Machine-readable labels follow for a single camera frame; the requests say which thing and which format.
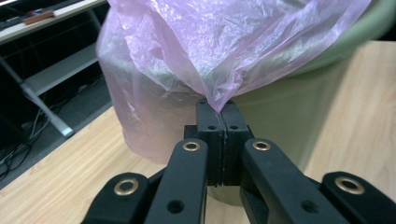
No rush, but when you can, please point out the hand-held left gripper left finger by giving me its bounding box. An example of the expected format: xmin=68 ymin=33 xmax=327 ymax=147
xmin=183 ymin=98 xmax=225 ymax=188

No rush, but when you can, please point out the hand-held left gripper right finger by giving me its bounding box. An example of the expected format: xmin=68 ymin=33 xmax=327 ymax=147
xmin=221 ymin=99 xmax=255 ymax=188

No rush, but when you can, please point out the green plastic bin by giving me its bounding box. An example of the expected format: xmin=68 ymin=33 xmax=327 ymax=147
xmin=102 ymin=0 xmax=396 ymax=208

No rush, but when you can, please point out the pink plastic bag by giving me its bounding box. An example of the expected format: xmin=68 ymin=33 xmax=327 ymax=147
xmin=95 ymin=0 xmax=374 ymax=165

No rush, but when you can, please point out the brown block on desk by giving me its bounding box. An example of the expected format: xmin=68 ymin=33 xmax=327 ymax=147
xmin=22 ymin=9 xmax=56 ymax=26

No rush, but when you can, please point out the white metal desk frame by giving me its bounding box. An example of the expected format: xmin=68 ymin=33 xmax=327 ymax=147
xmin=0 ymin=0 xmax=108 ymax=139

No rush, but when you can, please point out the tangle of black floor cables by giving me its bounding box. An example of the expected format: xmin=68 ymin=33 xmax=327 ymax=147
xmin=0 ymin=106 xmax=52 ymax=183

